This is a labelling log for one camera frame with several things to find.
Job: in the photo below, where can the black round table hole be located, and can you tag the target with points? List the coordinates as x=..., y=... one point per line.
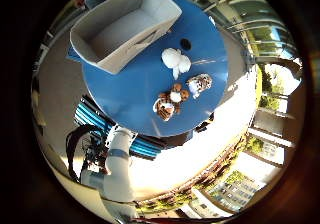
x=185, y=44

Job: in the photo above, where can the grey fabric storage bin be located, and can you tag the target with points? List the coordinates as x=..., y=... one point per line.
x=100, y=61

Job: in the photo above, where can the spotted leopard plush toy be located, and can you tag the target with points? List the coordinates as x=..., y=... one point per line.
x=200, y=83

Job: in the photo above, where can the blue aluminium frame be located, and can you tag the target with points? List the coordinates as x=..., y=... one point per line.
x=89, y=115

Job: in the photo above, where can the striped tiger plush toy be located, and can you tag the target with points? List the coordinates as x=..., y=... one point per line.
x=165, y=108

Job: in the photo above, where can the white plush toy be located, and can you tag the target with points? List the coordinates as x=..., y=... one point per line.
x=173, y=59

